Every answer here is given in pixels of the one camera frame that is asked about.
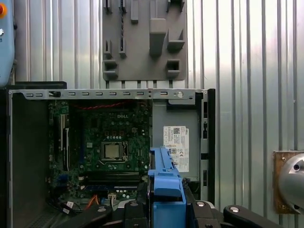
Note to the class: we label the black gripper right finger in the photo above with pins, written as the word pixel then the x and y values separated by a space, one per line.
pixel 204 213

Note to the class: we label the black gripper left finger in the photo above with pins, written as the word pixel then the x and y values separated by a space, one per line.
pixel 134 213

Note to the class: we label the hard disk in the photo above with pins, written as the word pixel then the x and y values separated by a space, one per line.
pixel 166 183

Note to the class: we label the black RAM slot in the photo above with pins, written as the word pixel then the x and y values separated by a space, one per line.
pixel 111 179
pixel 111 174

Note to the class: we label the silver CPU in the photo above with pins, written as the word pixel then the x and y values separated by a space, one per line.
pixel 112 151

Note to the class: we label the CPU socket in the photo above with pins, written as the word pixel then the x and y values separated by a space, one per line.
pixel 103 152

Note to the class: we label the green motherboard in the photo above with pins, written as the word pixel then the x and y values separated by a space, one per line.
pixel 99 128

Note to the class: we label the grey power supply unit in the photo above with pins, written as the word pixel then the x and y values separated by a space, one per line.
pixel 175 116

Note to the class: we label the black PC case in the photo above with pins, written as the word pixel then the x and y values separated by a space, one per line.
pixel 28 142

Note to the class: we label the grey parts rack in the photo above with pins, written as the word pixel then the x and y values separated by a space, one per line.
pixel 142 69

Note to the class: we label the pale blue teach pendant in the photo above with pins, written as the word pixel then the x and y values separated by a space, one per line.
pixel 7 47

